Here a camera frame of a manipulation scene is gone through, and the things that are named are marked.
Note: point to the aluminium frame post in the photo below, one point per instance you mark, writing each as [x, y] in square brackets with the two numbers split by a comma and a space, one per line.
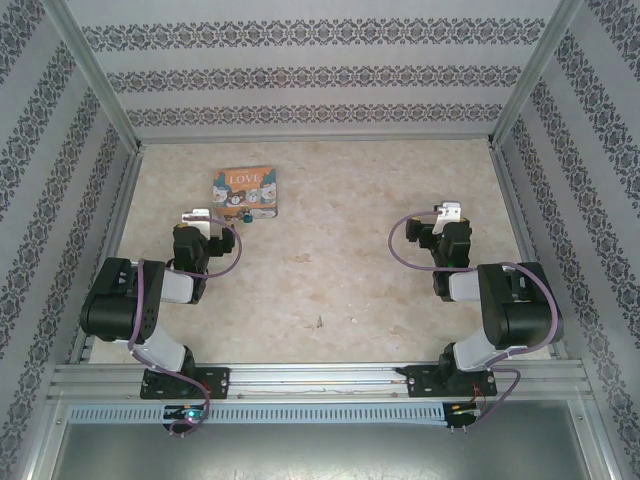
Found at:
[535, 75]
[95, 75]

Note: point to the bear print tin box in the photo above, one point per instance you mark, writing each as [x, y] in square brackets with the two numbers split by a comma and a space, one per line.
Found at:
[245, 190]

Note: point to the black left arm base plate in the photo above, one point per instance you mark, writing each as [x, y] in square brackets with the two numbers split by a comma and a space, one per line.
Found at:
[220, 380]

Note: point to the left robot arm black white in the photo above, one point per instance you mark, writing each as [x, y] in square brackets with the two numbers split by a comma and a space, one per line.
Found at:
[120, 300]

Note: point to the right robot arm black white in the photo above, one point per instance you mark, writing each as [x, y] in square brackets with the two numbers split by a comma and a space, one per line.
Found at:
[520, 310]

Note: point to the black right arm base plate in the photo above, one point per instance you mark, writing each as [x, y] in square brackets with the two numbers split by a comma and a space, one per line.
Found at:
[420, 380]

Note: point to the grey metal shelf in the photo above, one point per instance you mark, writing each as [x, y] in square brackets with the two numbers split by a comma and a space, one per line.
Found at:
[320, 452]

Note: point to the aluminium front rail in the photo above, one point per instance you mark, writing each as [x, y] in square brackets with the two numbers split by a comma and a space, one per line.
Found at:
[320, 372]

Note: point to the aluminium side rail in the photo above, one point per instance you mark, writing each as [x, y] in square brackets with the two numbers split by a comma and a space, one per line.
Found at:
[112, 250]
[525, 240]

